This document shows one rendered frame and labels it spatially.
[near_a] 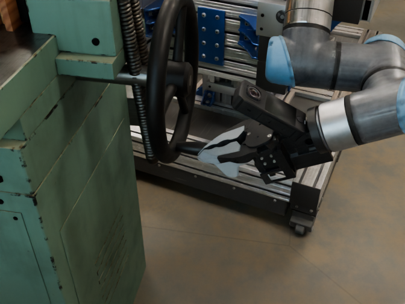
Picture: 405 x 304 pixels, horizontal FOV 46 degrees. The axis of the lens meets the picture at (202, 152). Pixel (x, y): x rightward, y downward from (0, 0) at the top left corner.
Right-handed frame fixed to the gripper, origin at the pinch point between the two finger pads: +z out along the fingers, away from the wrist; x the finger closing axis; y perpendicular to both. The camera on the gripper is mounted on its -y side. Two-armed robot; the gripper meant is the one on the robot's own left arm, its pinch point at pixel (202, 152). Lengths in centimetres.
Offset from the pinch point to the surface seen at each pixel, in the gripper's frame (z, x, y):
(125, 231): 42, 13, 27
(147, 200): 65, 53, 52
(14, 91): 12.6, -10.3, -25.7
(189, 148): 2.7, 1.5, -0.4
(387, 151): -10, 100, 98
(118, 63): 6.2, 4.1, -18.2
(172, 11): -5.8, 6.0, -21.5
